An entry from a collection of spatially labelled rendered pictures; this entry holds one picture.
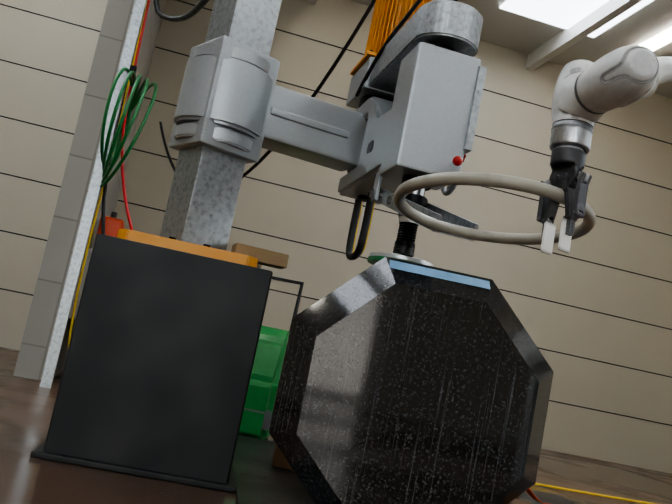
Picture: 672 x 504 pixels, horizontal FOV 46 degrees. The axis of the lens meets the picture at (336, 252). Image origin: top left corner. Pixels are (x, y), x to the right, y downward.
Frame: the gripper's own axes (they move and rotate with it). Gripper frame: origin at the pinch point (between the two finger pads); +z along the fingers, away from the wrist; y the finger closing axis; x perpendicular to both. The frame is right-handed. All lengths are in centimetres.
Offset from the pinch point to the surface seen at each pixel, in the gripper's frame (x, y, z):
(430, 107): -9, 74, -55
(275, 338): -58, 258, 10
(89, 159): 39, 377, -82
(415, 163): -9, 75, -36
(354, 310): 7, 68, 16
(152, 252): 50, 133, 5
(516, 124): -381, 481, -290
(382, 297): 1, 65, 11
